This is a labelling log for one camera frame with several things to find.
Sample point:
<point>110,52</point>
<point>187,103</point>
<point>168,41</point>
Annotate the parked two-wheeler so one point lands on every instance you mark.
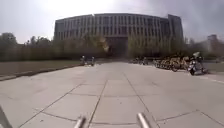
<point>92,61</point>
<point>82,60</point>

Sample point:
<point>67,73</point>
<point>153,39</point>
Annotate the grey concrete slab pavement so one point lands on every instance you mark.
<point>113,90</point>

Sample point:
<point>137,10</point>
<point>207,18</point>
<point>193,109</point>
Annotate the group of parked two-wheelers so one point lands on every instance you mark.
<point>139,60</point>

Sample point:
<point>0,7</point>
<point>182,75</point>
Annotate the large grey curved building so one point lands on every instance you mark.
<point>116,28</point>

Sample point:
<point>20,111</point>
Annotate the row of parked bicycles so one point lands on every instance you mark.
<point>170,62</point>

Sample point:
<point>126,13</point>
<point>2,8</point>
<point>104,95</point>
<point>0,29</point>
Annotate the robot's own part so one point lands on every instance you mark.
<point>80,122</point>
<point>143,120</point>

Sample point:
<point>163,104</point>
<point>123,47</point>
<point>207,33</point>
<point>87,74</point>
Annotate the row of trees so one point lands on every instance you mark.
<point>50,48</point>

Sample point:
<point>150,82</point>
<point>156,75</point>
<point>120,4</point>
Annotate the brown lawn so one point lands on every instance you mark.
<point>30,66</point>

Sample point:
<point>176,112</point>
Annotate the parked scooter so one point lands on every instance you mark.
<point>195,66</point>

